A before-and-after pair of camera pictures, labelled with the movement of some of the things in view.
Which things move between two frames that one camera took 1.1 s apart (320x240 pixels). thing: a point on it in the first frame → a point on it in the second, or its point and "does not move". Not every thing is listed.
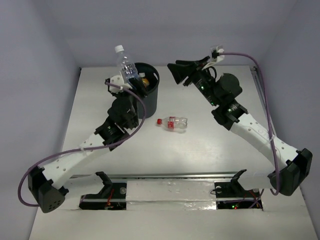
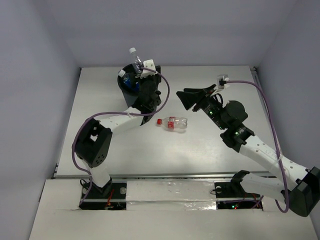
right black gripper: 184,68 → 191,95
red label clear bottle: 174,122 does not move
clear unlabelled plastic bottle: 130,70 → 136,58
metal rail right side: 264,100 does not move
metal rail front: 169,175 does not move
